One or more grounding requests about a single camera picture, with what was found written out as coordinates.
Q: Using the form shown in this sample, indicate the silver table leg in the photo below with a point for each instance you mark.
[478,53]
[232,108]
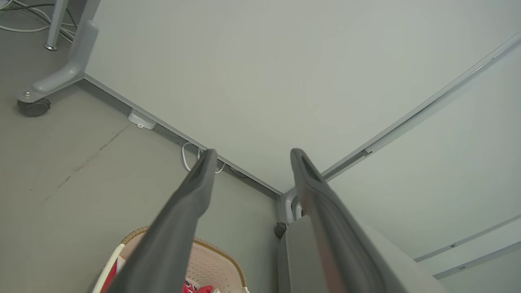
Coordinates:
[54,24]

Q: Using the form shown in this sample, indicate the white partition panel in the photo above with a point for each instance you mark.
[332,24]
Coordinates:
[447,183]

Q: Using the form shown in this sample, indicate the red cloth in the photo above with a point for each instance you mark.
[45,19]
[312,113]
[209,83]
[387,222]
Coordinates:
[195,289]

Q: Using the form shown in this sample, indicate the white wall adapter box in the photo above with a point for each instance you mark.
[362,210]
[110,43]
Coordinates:
[141,119]

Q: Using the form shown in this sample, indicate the beige woven laundry basket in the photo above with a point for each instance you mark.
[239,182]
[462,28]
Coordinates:
[215,264]

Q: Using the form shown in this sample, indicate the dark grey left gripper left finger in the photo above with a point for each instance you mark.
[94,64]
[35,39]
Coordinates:
[171,240]

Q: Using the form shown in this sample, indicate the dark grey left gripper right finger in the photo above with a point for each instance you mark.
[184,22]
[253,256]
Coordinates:
[333,244]

